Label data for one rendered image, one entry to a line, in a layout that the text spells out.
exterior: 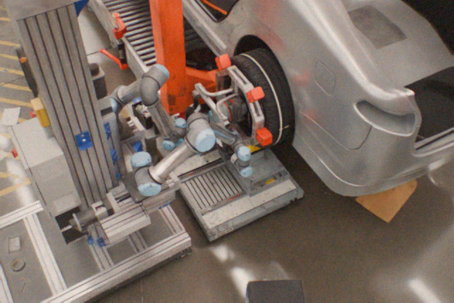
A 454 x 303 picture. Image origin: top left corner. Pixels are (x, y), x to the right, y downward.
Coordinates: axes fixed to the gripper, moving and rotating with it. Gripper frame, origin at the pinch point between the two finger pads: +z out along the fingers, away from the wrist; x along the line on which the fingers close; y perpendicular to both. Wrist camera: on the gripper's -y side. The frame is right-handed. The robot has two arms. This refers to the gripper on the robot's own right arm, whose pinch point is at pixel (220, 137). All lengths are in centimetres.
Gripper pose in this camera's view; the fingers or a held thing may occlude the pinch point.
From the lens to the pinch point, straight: 318.5
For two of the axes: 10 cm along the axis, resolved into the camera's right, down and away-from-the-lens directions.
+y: 0.2, -6.7, -7.4
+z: -4.9, -6.5, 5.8
